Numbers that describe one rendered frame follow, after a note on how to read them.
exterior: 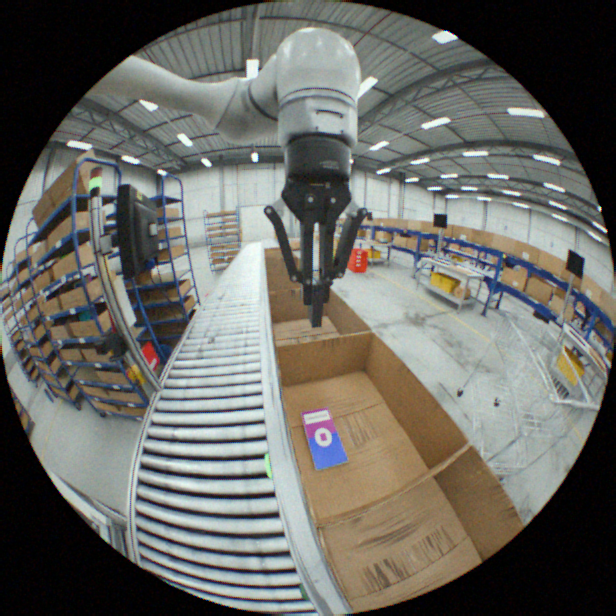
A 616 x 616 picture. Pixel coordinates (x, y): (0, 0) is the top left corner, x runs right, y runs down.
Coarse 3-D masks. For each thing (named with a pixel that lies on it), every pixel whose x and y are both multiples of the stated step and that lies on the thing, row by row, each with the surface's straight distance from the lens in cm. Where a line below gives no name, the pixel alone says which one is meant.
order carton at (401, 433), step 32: (288, 352) 48; (320, 352) 51; (352, 352) 56; (384, 352) 52; (288, 384) 57; (320, 384) 58; (352, 384) 60; (384, 384) 56; (416, 384) 45; (288, 416) 52; (352, 416) 54; (384, 416) 56; (416, 416) 49; (448, 416) 42; (352, 448) 49; (384, 448) 51; (416, 448) 54; (448, 448) 46; (320, 480) 46; (352, 480) 47; (384, 480) 49; (416, 480) 44; (320, 512) 45; (352, 512) 35
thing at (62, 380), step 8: (32, 232) 271; (8, 264) 354; (16, 264) 258; (24, 264) 292; (16, 272) 257; (8, 280) 340; (8, 288) 351; (16, 288) 276; (24, 304) 258; (16, 312) 326; (16, 320) 349; (24, 328) 301; (32, 344) 290; (40, 352) 261; (40, 360) 292; (40, 368) 340; (72, 368) 300; (64, 376) 302; (72, 376) 283; (56, 384) 307; (64, 384) 285; (56, 392) 348; (80, 392) 290; (72, 400) 281; (80, 408) 290
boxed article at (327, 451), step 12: (324, 408) 52; (312, 420) 50; (324, 420) 50; (312, 432) 48; (324, 432) 48; (336, 432) 49; (312, 444) 47; (324, 444) 47; (336, 444) 47; (312, 456) 46; (324, 456) 46; (336, 456) 46; (324, 468) 46
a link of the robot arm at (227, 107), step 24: (120, 72) 31; (144, 72) 32; (168, 72) 34; (120, 96) 34; (144, 96) 33; (168, 96) 34; (192, 96) 34; (216, 96) 34; (240, 96) 33; (216, 120) 34; (240, 120) 33; (264, 120) 32; (240, 144) 42
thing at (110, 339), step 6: (102, 336) 82; (108, 336) 79; (114, 336) 80; (96, 342) 81; (102, 342) 77; (108, 342) 78; (114, 342) 80; (96, 348) 79; (102, 348) 77; (108, 348) 78; (114, 348) 82; (120, 348) 84; (102, 354) 78; (114, 354) 83
